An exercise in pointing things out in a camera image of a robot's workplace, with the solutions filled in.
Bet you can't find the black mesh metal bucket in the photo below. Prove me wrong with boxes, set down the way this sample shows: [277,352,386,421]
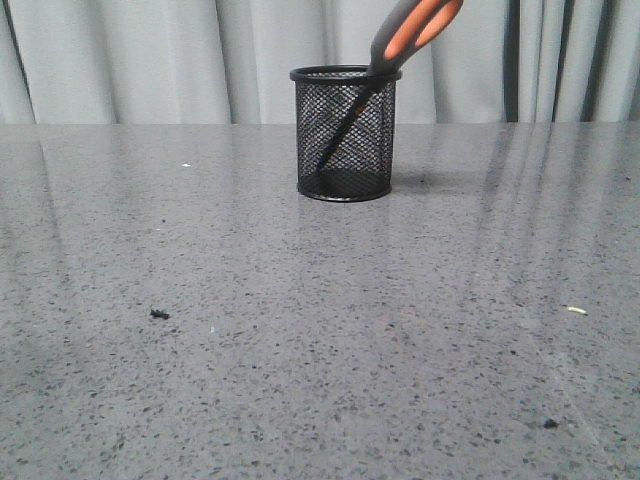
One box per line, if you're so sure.
[290,65,402,202]

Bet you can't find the grey and orange scissors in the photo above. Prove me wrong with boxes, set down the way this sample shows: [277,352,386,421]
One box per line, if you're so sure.
[317,0,463,172]

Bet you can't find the black debris crumb left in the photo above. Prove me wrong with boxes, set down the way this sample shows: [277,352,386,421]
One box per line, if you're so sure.
[150,309,170,320]

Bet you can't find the black debris crumb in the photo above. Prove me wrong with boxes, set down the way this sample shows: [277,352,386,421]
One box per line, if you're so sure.
[543,418,559,429]
[150,309,170,320]

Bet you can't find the black debris crumb right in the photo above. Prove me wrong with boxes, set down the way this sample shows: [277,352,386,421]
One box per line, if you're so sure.
[543,418,559,429]

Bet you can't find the grey pleated curtain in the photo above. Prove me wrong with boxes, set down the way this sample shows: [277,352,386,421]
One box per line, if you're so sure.
[1,1,639,124]

